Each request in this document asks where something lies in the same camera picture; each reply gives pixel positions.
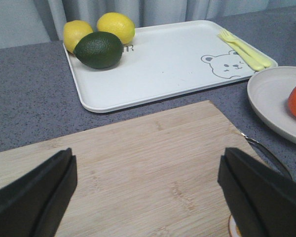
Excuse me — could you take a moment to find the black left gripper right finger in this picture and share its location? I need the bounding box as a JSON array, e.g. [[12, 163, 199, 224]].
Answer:
[[218, 148, 296, 237]]

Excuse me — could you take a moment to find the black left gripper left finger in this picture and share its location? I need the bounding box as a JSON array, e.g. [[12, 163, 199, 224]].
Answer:
[[0, 148, 77, 237]]

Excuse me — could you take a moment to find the white round plate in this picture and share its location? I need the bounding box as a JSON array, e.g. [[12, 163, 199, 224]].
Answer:
[[247, 66, 296, 144]]

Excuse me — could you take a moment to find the white rectangular bear tray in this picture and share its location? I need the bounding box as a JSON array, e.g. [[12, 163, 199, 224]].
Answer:
[[62, 20, 279, 114]]

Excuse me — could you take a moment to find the wooden cutting board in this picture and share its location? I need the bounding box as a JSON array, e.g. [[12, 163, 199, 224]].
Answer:
[[0, 101, 257, 237]]

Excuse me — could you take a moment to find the yellow plastic utensil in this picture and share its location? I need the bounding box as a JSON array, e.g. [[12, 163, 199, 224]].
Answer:
[[218, 34, 264, 71]]

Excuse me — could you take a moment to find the dark green lime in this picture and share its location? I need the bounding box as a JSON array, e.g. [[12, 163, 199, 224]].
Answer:
[[74, 32, 124, 69]]

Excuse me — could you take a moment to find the yellow plastic fork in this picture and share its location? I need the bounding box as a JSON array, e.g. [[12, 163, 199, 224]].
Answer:
[[219, 29, 272, 68]]

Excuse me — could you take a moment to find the yellow lemon left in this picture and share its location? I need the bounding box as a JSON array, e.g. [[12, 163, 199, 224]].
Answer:
[[63, 20, 94, 54]]

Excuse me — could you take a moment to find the yellow lemon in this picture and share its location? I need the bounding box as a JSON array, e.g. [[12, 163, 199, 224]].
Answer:
[[96, 12, 135, 44], [63, 20, 94, 54]]

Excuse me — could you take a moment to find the grey curtain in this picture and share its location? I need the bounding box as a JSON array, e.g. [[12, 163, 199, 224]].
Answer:
[[0, 0, 296, 49]]

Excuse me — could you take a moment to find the yellow lemon right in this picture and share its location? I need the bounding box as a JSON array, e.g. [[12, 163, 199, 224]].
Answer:
[[96, 12, 135, 44]]

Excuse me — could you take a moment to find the metal cutting board handle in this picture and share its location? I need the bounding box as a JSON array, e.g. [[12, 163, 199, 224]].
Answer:
[[240, 131, 293, 180]]

